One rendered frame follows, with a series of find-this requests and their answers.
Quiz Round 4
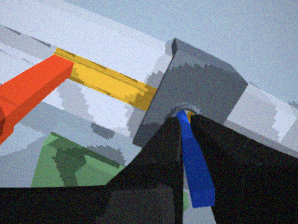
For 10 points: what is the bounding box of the blue pin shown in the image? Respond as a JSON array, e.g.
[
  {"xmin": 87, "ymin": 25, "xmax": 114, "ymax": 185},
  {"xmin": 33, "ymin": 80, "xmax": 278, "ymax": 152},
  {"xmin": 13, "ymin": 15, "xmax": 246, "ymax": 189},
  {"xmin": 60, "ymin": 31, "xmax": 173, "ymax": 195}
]
[{"xmin": 176, "ymin": 109, "xmax": 216, "ymax": 208}]

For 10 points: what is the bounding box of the light grey slotted metal rail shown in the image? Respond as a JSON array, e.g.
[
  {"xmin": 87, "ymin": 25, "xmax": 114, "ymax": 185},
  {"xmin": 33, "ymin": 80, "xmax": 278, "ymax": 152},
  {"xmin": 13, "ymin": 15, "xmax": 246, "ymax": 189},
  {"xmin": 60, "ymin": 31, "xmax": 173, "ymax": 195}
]
[{"xmin": 0, "ymin": 0, "xmax": 298, "ymax": 157}]

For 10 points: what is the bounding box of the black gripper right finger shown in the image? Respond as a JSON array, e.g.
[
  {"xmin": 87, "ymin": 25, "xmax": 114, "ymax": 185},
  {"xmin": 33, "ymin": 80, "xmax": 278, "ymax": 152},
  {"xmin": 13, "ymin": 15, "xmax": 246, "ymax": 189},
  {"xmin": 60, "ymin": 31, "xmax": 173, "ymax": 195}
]
[{"xmin": 190, "ymin": 113, "xmax": 298, "ymax": 224}]

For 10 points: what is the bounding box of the green tray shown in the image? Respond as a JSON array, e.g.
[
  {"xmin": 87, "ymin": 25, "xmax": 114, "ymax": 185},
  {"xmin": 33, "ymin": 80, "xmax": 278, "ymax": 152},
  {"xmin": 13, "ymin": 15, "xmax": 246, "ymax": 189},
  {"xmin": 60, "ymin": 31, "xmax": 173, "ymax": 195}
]
[{"xmin": 31, "ymin": 132, "xmax": 125, "ymax": 188}]

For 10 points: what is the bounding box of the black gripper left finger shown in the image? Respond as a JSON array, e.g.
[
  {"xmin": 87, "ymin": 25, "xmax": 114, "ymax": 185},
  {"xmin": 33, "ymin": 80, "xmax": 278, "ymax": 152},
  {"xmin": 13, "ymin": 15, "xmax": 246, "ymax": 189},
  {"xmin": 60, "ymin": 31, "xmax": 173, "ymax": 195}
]
[{"xmin": 0, "ymin": 116, "xmax": 184, "ymax": 224}]

